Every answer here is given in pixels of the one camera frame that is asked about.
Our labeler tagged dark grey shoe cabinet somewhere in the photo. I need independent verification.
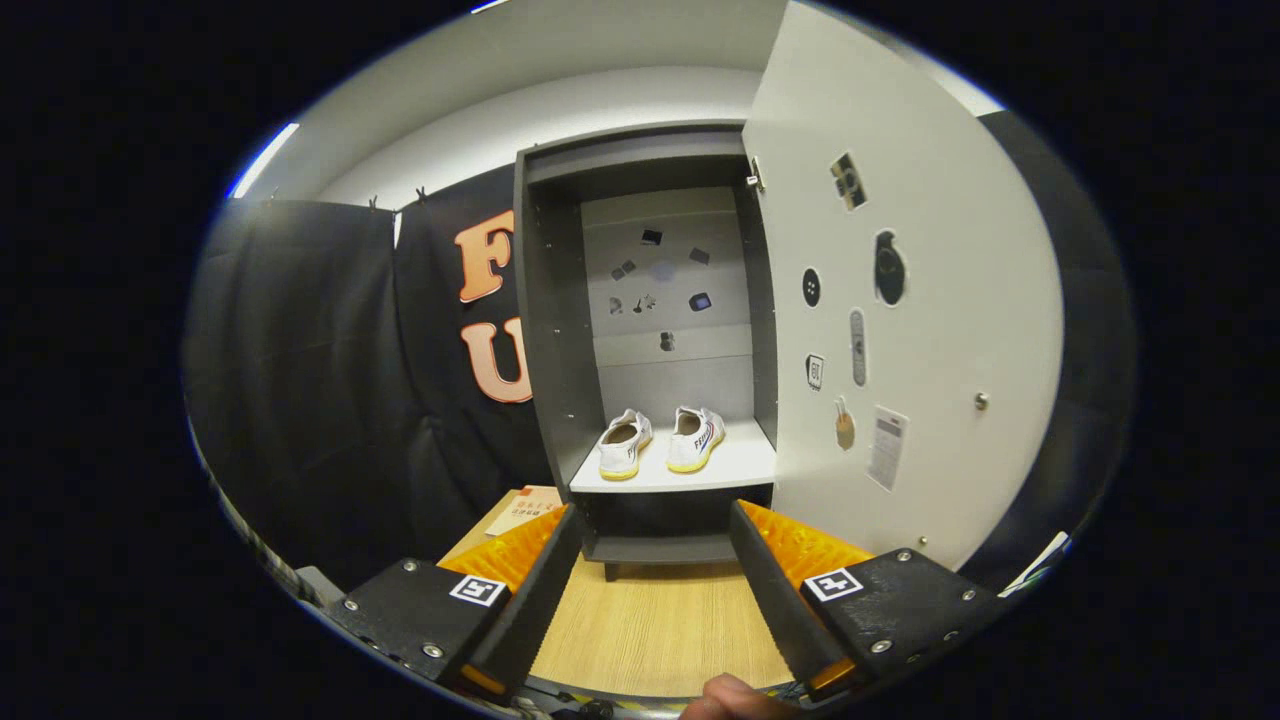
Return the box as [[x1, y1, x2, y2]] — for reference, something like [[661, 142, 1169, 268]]
[[512, 120, 781, 583]]

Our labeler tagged ceiling light strip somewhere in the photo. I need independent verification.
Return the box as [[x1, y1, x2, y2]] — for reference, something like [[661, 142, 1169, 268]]
[[228, 122, 301, 201]]

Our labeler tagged stack of books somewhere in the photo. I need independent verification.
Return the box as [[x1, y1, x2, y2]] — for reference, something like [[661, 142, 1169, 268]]
[[485, 485, 566, 538]]

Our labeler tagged beige shoe cabinet door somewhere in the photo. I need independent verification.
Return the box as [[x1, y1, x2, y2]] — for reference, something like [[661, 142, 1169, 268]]
[[742, 0, 1066, 573]]

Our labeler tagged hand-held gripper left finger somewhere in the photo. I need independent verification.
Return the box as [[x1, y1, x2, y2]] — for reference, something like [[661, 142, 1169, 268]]
[[325, 503, 583, 701]]

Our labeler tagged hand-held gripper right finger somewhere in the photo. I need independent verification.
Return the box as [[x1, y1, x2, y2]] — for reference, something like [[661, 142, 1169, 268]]
[[730, 500, 1009, 701]]

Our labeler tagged black backdrop cloth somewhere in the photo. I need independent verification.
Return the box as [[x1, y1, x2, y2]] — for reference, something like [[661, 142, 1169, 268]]
[[182, 108, 1138, 611]]

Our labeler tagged white canvas shoe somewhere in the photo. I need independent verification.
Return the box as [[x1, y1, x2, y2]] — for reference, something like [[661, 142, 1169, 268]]
[[667, 405, 727, 475], [597, 408, 654, 482]]

